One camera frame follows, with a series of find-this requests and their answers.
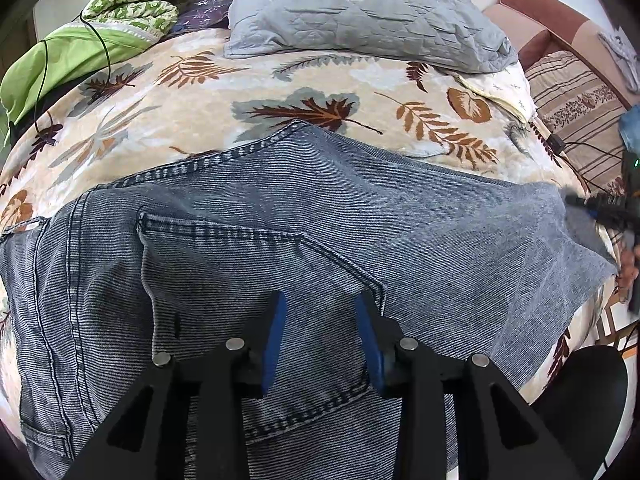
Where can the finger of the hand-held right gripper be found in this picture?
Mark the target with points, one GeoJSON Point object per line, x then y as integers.
{"type": "Point", "coordinates": [582, 202]}

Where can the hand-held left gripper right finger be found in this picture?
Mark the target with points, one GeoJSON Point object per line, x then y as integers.
{"type": "Point", "coordinates": [371, 345]}

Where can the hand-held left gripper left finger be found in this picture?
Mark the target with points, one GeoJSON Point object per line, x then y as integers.
{"type": "Point", "coordinates": [272, 345]}

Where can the grey-blue denim pants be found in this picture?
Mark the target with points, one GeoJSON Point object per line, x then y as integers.
{"type": "Point", "coordinates": [300, 200]}

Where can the person's right hand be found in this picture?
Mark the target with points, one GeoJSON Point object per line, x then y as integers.
{"type": "Point", "coordinates": [629, 270]}

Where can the blue cloth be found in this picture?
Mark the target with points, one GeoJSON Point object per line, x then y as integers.
{"type": "Point", "coordinates": [631, 130]}

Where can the black power adapter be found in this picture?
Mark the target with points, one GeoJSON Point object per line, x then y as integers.
{"type": "Point", "coordinates": [555, 144]}

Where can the striped beige cushion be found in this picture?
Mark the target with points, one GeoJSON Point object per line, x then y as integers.
{"type": "Point", "coordinates": [575, 100]}

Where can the grey cloth on sofa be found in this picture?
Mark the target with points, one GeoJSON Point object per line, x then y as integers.
{"type": "Point", "coordinates": [620, 50]}

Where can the white embroidered cloth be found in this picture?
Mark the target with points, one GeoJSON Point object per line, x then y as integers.
{"type": "Point", "coordinates": [505, 85]}

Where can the brown and pink sofa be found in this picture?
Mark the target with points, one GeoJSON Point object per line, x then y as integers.
{"type": "Point", "coordinates": [530, 10]}

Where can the black round chair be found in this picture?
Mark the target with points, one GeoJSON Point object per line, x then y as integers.
{"type": "Point", "coordinates": [585, 405]}

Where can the leaf printed beige blanket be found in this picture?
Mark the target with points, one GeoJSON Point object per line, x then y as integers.
{"type": "Point", "coordinates": [200, 105]}

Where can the grey quilted pillow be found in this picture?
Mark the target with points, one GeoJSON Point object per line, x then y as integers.
{"type": "Point", "coordinates": [360, 10]}

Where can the purple printed cloth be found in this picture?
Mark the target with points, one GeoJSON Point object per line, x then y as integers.
{"type": "Point", "coordinates": [200, 15]}

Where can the plain lime green cloth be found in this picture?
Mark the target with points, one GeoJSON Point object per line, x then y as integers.
{"type": "Point", "coordinates": [65, 55]}

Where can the green patterned white cloth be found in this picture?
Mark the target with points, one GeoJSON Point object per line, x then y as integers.
{"type": "Point", "coordinates": [135, 10]}

